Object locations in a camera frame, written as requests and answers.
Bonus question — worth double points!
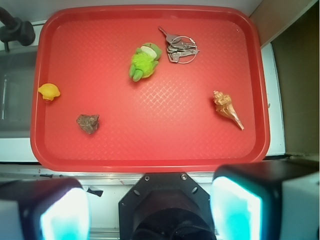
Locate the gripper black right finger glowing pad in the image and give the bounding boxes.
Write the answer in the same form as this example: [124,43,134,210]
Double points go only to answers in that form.
[210,161,320,240]

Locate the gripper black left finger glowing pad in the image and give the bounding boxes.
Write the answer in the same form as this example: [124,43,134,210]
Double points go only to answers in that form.
[0,178,91,240]

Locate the brown rock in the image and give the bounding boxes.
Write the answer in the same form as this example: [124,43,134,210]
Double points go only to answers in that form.
[76,114,100,135]

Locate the tan spiral seashell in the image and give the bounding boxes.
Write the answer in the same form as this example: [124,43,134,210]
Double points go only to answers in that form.
[213,90,245,131]

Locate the yellow rubber duck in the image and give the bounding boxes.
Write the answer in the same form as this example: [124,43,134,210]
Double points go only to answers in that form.
[37,83,61,102]

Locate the red plastic tray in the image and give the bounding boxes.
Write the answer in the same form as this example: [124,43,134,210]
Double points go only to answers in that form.
[30,5,270,173]

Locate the stainless steel sink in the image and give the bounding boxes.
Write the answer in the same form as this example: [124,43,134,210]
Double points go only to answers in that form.
[0,46,38,139]

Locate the brown cardboard box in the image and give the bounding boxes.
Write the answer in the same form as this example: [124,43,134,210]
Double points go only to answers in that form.
[250,0,320,159]

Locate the green plush frog toy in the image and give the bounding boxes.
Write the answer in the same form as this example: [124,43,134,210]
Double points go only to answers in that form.
[129,42,163,82]

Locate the black faucet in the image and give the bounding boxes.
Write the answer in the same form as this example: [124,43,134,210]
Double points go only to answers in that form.
[0,7,36,53]

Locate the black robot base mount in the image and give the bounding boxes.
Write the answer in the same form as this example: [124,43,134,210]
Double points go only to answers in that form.
[118,172,217,240]

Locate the silver keys on ring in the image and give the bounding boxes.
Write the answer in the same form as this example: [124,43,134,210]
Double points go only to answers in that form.
[158,26,200,65]

